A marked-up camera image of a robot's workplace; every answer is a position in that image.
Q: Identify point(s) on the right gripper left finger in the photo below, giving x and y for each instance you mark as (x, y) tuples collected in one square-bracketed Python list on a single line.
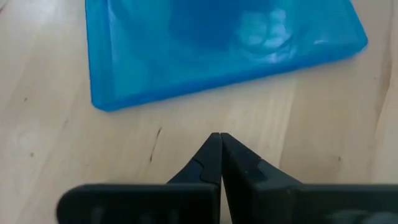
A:
[(140, 205)]

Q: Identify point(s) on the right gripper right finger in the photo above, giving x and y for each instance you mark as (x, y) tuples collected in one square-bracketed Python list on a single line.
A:
[(295, 205)]

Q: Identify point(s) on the blue disc case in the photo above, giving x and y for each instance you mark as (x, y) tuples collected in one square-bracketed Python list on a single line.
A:
[(186, 62)]

